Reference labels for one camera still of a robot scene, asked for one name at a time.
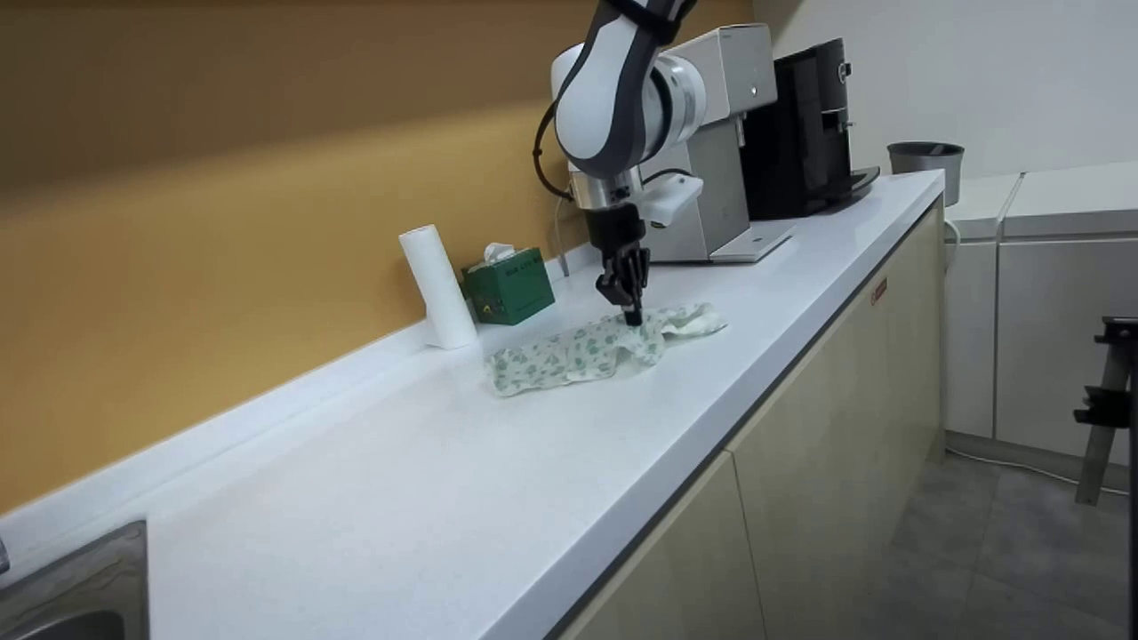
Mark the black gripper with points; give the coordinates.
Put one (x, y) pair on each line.
(617, 233)

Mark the white green patterned towel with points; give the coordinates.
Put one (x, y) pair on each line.
(570, 356)

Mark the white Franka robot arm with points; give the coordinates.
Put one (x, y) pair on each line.
(605, 95)

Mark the green tissue box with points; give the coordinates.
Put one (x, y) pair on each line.
(508, 290)

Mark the white paper roll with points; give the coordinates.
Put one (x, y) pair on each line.
(443, 290)

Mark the black coffee machine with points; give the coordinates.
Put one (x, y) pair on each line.
(805, 129)

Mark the silver water dispenser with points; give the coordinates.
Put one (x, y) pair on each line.
(732, 74)

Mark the beige cabinet door with sticker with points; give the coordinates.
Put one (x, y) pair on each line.
(841, 428)

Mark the grey trash bin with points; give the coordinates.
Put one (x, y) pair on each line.
(924, 167)

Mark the white low cabinet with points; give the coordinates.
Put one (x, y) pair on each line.
(1043, 321)

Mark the black tripod stand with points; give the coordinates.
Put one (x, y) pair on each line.
(1108, 402)

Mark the steel sink basin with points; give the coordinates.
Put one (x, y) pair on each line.
(71, 592)

